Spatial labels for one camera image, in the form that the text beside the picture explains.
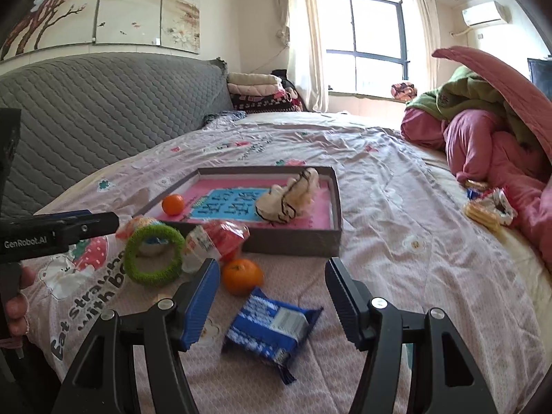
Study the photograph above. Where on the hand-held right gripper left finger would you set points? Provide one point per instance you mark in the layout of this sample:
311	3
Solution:
200	302

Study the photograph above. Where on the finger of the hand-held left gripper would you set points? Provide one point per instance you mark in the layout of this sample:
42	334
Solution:
95	224

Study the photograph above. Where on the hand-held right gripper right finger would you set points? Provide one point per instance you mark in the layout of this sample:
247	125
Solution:
340	297

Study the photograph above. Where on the egg-shaped toy packet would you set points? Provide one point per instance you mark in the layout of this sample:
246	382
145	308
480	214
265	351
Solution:
138	224

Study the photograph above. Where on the large orange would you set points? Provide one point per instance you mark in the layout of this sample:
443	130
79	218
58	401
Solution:
241	276

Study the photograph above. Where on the blue snack packet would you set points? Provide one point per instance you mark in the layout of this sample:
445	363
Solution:
267	323

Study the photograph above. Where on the grey cardboard box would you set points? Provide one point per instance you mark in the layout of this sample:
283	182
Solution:
293	241

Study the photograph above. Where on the person's left hand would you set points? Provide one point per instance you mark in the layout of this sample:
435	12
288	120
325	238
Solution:
17	310

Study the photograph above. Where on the red snack packet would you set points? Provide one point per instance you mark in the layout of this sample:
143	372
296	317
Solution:
224	237

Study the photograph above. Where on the small orange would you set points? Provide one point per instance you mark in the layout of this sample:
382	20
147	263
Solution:
173	205

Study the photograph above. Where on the pink printed bedsheet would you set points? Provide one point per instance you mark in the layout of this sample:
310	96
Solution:
388	224

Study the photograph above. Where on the cream scrunchie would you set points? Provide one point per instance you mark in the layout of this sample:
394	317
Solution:
284	202

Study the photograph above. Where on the grey quilted headboard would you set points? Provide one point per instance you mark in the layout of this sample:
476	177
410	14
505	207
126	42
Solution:
108	103

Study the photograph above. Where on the blue patterned cloth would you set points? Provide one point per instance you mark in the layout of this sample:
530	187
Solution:
224	117

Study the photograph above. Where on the small blue packet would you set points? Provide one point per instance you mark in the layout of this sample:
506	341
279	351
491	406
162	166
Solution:
474	192

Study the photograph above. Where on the snack wrappers by quilts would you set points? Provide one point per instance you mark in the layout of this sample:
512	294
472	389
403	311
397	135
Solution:
502	205

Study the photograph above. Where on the pink and green quilts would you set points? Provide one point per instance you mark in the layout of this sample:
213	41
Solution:
483	142

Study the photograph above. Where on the stack of folded blankets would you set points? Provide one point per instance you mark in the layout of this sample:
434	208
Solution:
258	90

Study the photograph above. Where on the colourful bag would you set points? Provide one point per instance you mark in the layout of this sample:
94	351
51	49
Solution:
403	90

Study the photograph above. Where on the dark clothing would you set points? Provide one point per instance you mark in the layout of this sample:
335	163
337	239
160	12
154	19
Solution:
282	76

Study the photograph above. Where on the green blanket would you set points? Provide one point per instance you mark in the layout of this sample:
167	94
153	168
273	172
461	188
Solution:
465	95

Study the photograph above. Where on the window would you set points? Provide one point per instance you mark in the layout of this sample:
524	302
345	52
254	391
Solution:
366	47

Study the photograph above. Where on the cream curtain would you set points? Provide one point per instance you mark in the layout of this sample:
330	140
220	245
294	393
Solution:
425	43
304	43

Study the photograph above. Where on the black television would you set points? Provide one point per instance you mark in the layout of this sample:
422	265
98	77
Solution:
541	73

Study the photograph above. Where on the white air conditioner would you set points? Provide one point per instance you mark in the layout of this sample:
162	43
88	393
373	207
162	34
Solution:
485	13

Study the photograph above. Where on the floral wall painting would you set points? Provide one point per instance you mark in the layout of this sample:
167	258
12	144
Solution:
108	4

